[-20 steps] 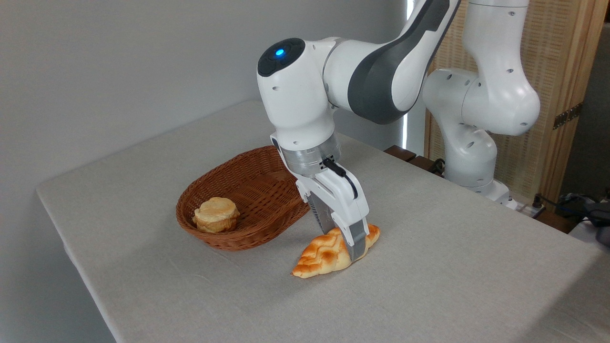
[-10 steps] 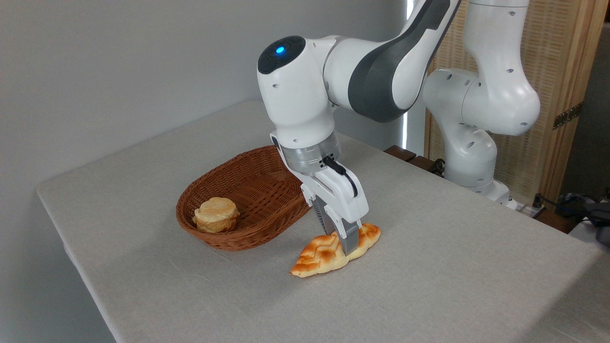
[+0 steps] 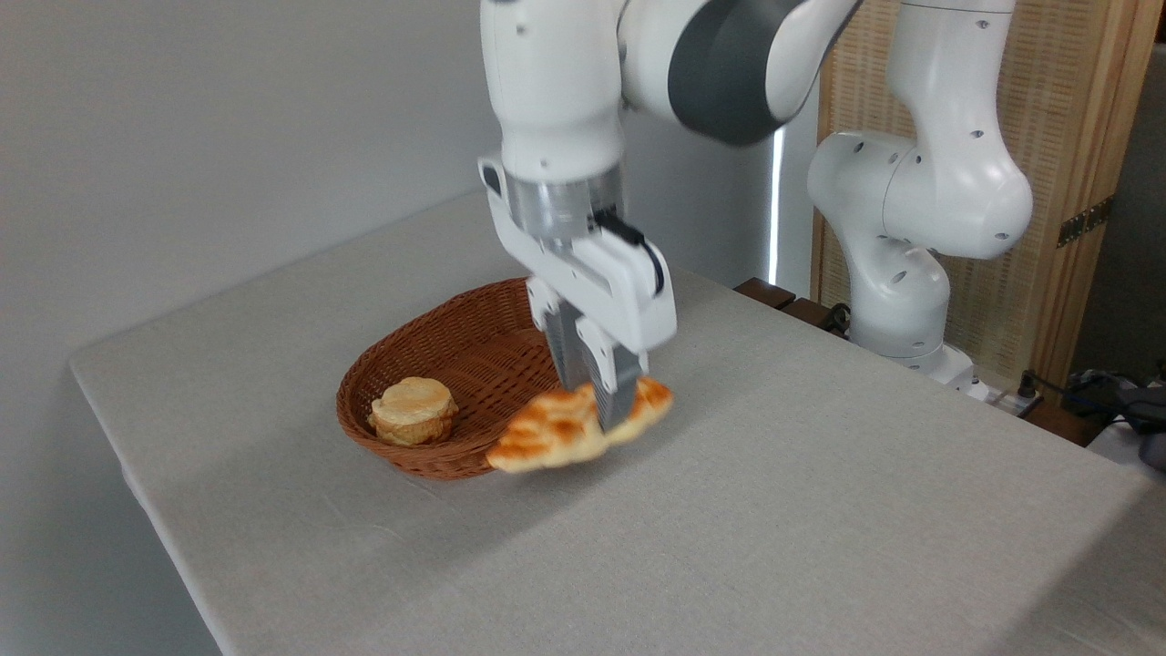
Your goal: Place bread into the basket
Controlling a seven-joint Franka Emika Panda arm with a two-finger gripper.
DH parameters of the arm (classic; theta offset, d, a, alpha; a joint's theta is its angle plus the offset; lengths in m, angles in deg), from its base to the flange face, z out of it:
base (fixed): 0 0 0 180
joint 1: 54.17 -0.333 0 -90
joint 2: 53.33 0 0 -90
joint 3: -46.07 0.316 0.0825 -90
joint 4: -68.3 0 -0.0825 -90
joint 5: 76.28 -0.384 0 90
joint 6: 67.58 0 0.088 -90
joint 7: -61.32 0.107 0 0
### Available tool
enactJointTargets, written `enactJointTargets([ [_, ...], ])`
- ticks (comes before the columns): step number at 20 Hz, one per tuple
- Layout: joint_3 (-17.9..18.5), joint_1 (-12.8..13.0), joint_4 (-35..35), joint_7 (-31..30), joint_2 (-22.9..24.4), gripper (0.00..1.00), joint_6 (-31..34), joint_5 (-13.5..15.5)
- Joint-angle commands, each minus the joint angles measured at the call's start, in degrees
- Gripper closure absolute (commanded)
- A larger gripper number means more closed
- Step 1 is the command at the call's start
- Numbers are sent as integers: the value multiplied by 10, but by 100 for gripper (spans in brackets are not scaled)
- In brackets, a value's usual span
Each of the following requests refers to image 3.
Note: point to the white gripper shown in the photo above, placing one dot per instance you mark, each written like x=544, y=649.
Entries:
x=610, y=282

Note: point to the braided golden bread loaf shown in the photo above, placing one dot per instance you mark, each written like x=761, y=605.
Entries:
x=551, y=433

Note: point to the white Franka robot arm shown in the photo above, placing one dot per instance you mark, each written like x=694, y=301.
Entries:
x=920, y=182

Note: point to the brown woven wicker basket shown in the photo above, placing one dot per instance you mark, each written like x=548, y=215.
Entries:
x=474, y=355

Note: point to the round stacked bread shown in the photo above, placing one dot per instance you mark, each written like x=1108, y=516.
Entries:
x=412, y=412

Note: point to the dark brown wooden block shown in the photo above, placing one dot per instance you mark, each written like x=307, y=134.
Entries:
x=806, y=312
x=763, y=292

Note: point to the vertical white light strip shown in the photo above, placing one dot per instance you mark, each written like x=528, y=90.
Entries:
x=777, y=210

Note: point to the grey tablecloth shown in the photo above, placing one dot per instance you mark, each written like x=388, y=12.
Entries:
x=820, y=510

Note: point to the white power strip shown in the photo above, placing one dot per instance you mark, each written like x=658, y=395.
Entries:
x=1011, y=401

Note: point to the black power plug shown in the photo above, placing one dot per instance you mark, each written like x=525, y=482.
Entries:
x=1027, y=384

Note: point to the dark metal screen hinge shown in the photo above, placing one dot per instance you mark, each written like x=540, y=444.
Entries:
x=1084, y=221

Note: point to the wooden rattan folding screen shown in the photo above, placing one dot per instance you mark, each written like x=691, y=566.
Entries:
x=1066, y=109

